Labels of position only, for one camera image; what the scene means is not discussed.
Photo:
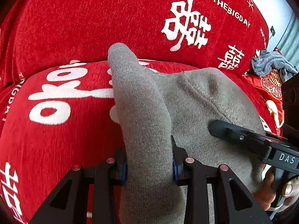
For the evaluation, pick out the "red embroidered cushion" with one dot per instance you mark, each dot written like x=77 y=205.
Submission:
x=269 y=88

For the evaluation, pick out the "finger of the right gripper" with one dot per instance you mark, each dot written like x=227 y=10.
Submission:
x=245 y=138

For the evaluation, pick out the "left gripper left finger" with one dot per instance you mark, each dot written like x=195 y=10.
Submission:
x=83 y=189

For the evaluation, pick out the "grey knitted garment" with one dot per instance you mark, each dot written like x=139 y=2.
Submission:
x=156 y=110

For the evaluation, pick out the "red sofa back cover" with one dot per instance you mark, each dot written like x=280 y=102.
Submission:
x=40 y=34

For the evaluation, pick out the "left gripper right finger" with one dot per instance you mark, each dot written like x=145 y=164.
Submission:
x=215 y=194

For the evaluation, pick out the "red sofa seat cover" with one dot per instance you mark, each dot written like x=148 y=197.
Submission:
x=65 y=116

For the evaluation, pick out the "person's right hand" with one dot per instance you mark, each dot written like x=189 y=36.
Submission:
x=266 y=195

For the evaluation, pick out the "blue-grey crumpled towel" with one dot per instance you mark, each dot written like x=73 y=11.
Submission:
x=266 y=61

